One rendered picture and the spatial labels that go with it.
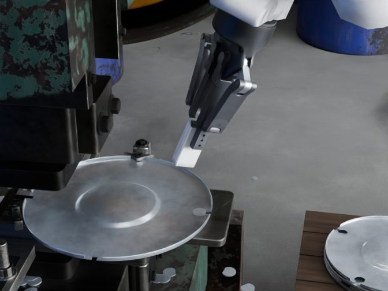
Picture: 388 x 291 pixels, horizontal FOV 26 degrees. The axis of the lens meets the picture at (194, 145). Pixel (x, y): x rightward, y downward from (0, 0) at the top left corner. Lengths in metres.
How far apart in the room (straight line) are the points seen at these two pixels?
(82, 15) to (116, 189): 0.38
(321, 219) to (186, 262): 0.72
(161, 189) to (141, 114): 2.02
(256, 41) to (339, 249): 0.97
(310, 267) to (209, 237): 0.70
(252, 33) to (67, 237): 0.42
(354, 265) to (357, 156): 1.25
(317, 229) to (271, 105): 1.45
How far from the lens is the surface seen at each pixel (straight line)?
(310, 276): 1.88
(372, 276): 1.85
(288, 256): 2.53
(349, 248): 1.93
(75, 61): 1.01
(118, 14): 1.25
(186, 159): 1.12
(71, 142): 1.18
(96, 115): 1.18
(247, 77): 1.02
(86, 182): 1.36
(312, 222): 2.05
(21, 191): 1.36
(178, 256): 1.42
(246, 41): 1.02
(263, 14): 0.95
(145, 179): 1.36
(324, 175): 2.95
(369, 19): 0.94
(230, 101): 1.04
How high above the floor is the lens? 1.47
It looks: 28 degrees down
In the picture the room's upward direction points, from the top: straight up
